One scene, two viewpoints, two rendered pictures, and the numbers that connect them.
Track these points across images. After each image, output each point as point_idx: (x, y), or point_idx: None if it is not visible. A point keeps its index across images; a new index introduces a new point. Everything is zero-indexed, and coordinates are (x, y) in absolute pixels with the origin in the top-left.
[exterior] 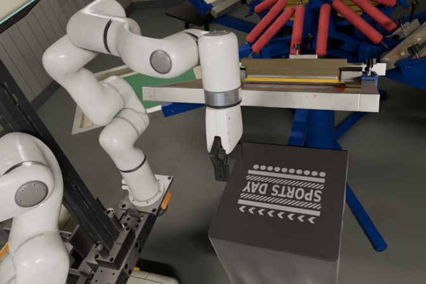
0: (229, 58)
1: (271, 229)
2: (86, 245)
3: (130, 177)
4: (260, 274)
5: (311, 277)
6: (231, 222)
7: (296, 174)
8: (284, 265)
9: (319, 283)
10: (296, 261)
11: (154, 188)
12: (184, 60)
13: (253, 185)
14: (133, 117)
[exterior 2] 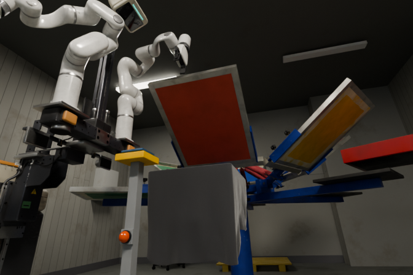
0: (187, 37)
1: None
2: (87, 111)
3: (121, 119)
4: (177, 215)
5: (215, 196)
6: None
7: None
8: (196, 185)
9: (220, 202)
10: (205, 175)
11: (129, 135)
12: (174, 35)
13: None
14: (137, 100)
